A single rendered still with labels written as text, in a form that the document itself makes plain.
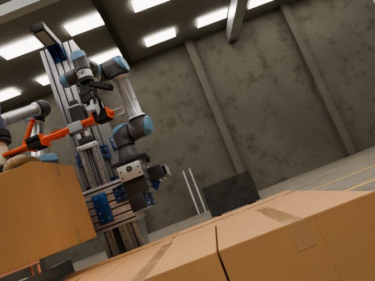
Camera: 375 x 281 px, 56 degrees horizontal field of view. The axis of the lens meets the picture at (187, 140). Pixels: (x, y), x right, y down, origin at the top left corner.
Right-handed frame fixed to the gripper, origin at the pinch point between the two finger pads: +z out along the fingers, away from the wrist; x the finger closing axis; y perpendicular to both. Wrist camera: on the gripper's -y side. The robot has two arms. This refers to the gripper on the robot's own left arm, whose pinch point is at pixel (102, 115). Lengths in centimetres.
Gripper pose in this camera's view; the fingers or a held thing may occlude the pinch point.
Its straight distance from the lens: 175.8
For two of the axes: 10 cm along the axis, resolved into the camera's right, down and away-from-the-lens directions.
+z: 3.6, 9.2, -1.6
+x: -1.2, -1.3, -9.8
